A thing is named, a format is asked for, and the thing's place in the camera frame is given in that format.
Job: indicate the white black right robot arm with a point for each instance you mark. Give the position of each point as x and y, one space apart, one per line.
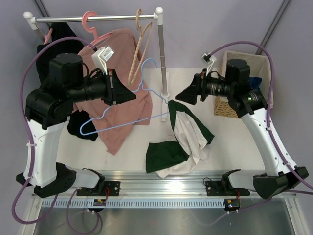
281 172

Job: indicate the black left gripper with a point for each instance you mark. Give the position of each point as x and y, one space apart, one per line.
116 92

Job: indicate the white clothes rack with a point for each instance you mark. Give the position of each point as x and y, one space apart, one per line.
157 15

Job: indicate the blue cloth in basket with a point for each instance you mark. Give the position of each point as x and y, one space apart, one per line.
255 82

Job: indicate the wicker laundry basket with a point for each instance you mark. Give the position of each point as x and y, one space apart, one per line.
259 67

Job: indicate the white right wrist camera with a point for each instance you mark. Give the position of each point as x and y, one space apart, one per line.
209 60

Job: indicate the black t shirt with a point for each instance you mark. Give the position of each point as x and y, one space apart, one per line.
62 30

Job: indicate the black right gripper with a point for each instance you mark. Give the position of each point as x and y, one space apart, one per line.
198 86

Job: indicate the pink plastic hanger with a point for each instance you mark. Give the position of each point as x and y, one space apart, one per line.
96 38

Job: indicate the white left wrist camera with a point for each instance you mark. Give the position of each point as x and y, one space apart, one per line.
101 57

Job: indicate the beige plastic hanger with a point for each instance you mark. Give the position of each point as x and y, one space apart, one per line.
138 55

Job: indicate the aluminium rail frame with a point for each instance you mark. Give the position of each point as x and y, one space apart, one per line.
178 205

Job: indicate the small pink hanger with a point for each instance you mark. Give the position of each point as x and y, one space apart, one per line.
48 36

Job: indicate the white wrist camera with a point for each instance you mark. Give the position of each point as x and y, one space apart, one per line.
101 57
209 60

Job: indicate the green and white t shirt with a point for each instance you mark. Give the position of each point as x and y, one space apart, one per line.
184 149

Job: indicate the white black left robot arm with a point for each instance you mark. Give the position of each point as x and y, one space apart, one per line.
46 110

